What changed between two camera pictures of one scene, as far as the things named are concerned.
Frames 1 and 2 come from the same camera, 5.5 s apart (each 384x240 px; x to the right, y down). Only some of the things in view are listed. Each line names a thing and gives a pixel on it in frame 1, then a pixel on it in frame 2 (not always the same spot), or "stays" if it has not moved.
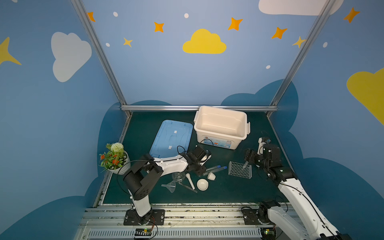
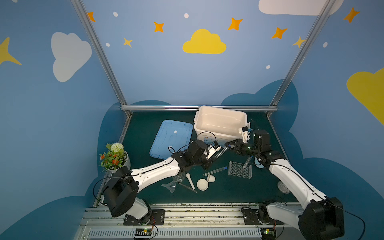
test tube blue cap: (245, 164) stays
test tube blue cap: (216, 170) stays
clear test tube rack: (236, 169) stays
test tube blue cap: (218, 166) to (222, 151)
